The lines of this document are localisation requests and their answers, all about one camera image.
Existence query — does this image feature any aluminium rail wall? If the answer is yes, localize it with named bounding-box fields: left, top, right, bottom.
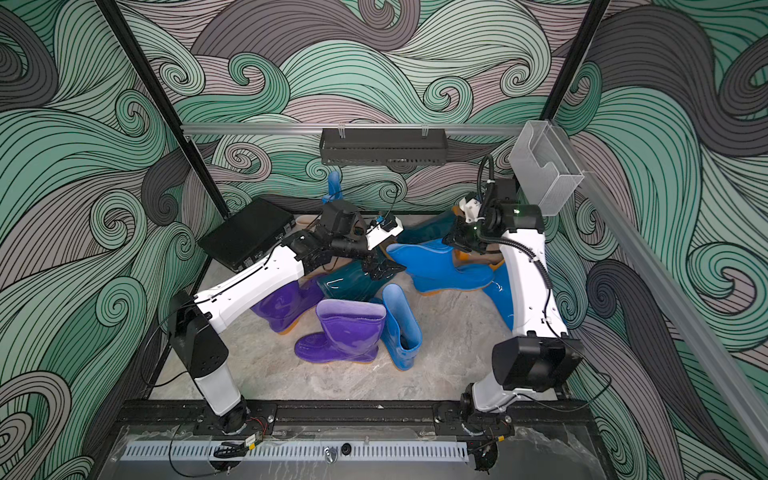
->
left=553, top=126, right=767, bottom=458
left=181, top=122, right=524, bottom=137

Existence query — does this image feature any beige boot left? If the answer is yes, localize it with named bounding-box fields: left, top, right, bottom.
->
left=294, top=214, right=351, bottom=280

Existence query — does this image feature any teal boot center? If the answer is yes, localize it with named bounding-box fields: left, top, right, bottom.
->
left=318, top=260, right=395, bottom=302

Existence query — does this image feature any aluminium rail back wall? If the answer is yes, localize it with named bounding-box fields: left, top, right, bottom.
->
left=181, top=122, right=524, bottom=137

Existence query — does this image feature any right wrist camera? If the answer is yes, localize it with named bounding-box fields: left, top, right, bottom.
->
left=458, top=198, right=484, bottom=224

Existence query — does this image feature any purple boot front center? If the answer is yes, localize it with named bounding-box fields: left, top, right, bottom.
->
left=294, top=299, right=387, bottom=364

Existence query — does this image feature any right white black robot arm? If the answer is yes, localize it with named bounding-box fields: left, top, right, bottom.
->
left=445, top=199, right=582, bottom=414

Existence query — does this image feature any purple boot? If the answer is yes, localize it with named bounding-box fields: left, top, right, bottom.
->
left=294, top=299, right=387, bottom=364
left=251, top=278, right=324, bottom=334

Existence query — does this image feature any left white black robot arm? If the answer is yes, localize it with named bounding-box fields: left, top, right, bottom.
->
left=168, top=226, right=403, bottom=435

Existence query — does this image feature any blue boot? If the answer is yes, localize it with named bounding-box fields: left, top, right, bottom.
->
left=482, top=262, right=514, bottom=331
left=386, top=239, right=494, bottom=295
left=322, top=171, right=343, bottom=204
left=381, top=284, right=423, bottom=371

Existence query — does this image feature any teal boot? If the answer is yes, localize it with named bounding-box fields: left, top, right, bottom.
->
left=318, top=260, right=395, bottom=302
left=396, top=209, right=464, bottom=244

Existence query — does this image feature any beige boot rear right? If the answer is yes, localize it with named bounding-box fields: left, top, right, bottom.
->
left=453, top=248, right=504, bottom=270

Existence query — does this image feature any white slotted cable duct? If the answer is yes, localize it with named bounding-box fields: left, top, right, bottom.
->
left=119, top=440, right=469, bottom=463

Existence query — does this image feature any aluminium rail right wall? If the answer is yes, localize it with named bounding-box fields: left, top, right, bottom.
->
left=553, top=126, right=767, bottom=458

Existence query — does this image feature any white mesh wall basket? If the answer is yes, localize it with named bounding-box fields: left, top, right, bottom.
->
left=507, top=120, right=584, bottom=217

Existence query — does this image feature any beige boot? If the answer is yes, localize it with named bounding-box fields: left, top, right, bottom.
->
left=294, top=214, right=351, bottom=280
left=453, top=248, right=504, bottom=270

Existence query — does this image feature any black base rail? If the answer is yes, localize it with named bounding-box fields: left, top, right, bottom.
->
left=116, top=400, right=592, bottom=436

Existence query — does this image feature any black case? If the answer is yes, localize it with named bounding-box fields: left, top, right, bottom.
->
left=198, top=199, right=295, bottom=272

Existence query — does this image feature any teal boot rear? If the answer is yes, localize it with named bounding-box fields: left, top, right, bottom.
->
left=396, top=209, right=464, bottom=244

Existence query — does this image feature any purple boot rear left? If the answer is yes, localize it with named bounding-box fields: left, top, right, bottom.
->
left=251, top=278, right=324, bottom=334

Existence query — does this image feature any blue boot front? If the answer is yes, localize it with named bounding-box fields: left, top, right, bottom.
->
left=381, top=284, right=423, bottom=371

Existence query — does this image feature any black wall shelf tray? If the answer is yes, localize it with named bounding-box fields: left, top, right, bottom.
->
left=319, top=127, right=449, bottom=166

